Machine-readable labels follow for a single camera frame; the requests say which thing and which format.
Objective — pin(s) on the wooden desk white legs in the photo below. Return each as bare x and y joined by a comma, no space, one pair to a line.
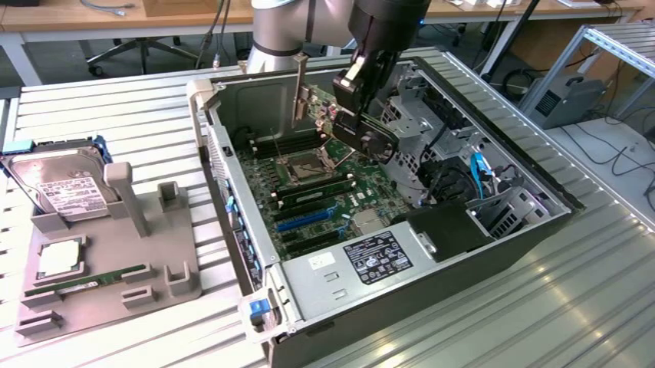
40,19

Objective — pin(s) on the silver CPU chip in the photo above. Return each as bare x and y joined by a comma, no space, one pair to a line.
59,258

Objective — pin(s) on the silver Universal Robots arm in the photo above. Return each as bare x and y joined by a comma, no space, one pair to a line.
277,30

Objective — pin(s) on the long wooden desk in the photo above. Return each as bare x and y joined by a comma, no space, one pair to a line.
563,11

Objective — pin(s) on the green motherboard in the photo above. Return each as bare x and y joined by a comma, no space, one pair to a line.
257,172

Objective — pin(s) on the blue disk carrier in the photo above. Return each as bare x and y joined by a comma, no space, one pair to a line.
18,147

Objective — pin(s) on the thin socket locking lever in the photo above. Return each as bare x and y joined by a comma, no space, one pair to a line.
279,149

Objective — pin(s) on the black desk device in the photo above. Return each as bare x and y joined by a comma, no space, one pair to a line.
18,2

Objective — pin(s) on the black graphics card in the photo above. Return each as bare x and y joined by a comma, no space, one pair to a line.
379,142

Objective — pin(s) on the silver perforated drive cage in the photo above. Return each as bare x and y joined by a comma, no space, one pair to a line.
410,176

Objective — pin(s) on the black plastic air shroud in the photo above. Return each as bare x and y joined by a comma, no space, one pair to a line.
450,230

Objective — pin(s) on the blue case latch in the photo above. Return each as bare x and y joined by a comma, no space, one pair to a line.
258,308

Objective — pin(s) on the grey floor appliance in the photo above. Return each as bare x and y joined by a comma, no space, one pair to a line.
569,99

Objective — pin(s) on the aluminium frame rack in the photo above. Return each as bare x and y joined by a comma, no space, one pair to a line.
625,42

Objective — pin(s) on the green loose RAM stick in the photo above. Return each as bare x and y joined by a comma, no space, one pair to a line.
113,275

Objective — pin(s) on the open metal socket cover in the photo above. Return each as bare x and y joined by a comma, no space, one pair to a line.
326,149

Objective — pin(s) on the black stand pole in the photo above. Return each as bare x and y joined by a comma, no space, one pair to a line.
529,9

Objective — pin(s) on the silver power supply unit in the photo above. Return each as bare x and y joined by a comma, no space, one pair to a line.
327,283

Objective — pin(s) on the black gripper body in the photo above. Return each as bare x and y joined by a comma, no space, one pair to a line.
389,23

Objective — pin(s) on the silver chipset heatsink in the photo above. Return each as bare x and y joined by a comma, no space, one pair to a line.
369,224

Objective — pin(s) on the grey parts rack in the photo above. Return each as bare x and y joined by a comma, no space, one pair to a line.
102,268

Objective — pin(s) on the open black PC case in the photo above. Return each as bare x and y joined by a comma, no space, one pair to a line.
410,326

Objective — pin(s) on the black office chair base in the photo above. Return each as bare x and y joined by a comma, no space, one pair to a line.
143,48
445,27

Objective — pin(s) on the silver hard disk drive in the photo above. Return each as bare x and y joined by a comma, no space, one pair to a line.
62,191

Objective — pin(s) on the blue expansion slot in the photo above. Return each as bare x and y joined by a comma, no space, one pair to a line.
302,222

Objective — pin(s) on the black RAM slot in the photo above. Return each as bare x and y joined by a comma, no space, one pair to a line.
277,142
291,150

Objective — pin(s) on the white box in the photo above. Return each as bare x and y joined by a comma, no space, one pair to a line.
491,3

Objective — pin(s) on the black expansion slot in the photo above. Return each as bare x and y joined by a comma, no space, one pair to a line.
299,213
313,248
310,237

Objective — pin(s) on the silver disk bay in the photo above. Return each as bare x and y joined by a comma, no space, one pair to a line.
511,214

